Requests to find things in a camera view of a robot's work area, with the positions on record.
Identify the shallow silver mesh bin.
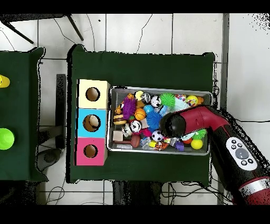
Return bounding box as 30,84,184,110
106,85,213,156

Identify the wooden box with three holes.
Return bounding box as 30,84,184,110
74,78,111,167

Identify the orange toy basketball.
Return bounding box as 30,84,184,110
134,108,147,121

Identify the purple spiky rubber toy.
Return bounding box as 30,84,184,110
122,96,137,120

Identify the red soda can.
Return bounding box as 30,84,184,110
129,119,142,133

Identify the toy hamburger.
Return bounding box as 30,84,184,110
113,114,128,126

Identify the blue spiky rubber ball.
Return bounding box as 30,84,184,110
146,110,165,130

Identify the green spiky rubber ball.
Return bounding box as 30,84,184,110
159,92,176,108

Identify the beige ball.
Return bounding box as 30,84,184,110
88,115,100,129

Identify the dark green tablecloth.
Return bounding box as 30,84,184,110
0,46,50,183
66,43,216,187

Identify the tiger plush toy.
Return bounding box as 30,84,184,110
154,141,169,151

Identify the mint green cloth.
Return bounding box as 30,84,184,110
173,98,191,113

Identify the green plastic cup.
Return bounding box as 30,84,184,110
0,127,15,151

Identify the yellow plastic cup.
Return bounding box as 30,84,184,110
0,74,11,89

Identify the black metal stand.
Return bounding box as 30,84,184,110
0,13,84,44

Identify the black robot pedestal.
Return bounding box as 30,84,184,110
112,180,163,205

